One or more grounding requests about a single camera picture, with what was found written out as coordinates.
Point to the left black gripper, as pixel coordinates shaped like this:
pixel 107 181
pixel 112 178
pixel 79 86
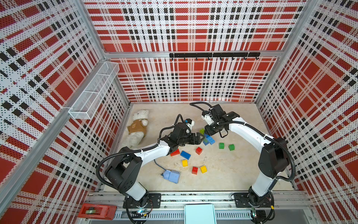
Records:
pixel 197 141

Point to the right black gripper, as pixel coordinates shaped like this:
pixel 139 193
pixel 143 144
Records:
pixel 207 130

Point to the light blue long lego brick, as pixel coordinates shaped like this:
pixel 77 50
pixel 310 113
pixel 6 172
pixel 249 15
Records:
pixel 210 139

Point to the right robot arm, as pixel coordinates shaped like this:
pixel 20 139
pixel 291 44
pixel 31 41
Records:
pixel 275 162

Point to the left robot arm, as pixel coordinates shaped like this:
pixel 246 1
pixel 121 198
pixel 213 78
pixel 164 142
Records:
pixel 120 170

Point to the red small lego brick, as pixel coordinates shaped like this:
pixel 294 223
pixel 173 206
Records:
pixel 199 150

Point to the red long lego brick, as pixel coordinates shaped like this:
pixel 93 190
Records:
pixel 177 152

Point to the yellow square lego brick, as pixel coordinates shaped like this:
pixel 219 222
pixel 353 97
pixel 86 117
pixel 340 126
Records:
pixel 184 163

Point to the yellow small lego brick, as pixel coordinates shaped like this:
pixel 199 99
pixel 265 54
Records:
pixel 203 169

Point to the red square lego brick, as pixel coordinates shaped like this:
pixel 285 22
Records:
pixel 195 170

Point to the white teddy bear brown shirt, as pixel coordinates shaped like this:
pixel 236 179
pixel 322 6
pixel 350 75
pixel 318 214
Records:
pixel 137 129

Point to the light blue tray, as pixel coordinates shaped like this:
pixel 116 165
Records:
pixel 199 214

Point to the red tool box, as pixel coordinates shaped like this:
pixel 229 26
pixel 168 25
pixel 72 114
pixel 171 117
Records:
pixel 97 211

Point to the light blue charger with cable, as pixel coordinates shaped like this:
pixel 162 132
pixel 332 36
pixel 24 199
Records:
pixel 170 175

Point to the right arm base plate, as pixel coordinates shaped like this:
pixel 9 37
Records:
pixel 247 200

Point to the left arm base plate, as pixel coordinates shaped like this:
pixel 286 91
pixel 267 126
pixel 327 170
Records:
pixel 148 201

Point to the black hook rail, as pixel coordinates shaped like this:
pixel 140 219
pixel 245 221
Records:
pixel 215 54

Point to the white wire mesh basket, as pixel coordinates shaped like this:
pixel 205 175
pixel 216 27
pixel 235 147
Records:
pixel 94 91

